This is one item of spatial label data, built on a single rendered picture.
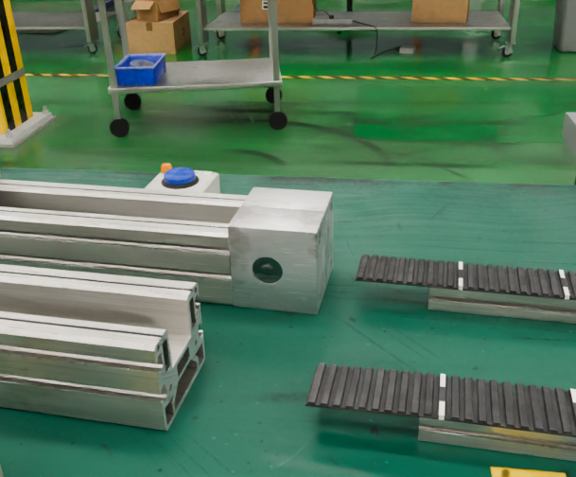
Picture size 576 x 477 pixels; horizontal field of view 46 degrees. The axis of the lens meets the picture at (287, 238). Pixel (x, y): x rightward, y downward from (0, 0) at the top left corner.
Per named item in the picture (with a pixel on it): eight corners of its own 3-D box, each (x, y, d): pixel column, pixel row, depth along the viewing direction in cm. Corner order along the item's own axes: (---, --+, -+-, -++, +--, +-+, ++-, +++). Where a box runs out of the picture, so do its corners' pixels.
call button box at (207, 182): (222, 213, 93) (219, 169, 90) (199, 246, 84) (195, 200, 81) (167, 209, 94) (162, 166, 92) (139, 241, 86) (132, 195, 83)
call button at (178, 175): (200, 181, 89) (199, 167, 88) (190, 193, 86) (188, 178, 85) (171, 179, 90) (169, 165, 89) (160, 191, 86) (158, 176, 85)
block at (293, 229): (336, 257, 81) (337, 183, 77) (317, 315, 70) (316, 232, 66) (262, 251, 83) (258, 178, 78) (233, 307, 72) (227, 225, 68)
